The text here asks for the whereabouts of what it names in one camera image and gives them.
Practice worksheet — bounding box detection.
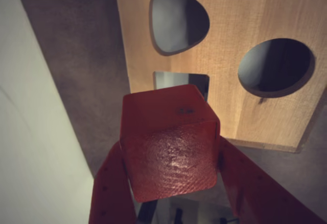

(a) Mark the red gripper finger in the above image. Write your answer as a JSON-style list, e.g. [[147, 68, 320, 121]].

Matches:
[[216, 136, 327, 224], [88, 141, 137, 224]]

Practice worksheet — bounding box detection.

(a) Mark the red cube block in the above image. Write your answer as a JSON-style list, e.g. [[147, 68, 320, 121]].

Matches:
[[120, 84, 221, 203]]

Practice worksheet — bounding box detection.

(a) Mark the wooden shape sorter box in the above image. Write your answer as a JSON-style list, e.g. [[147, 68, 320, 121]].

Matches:
[[114, 0, 327, 154]]

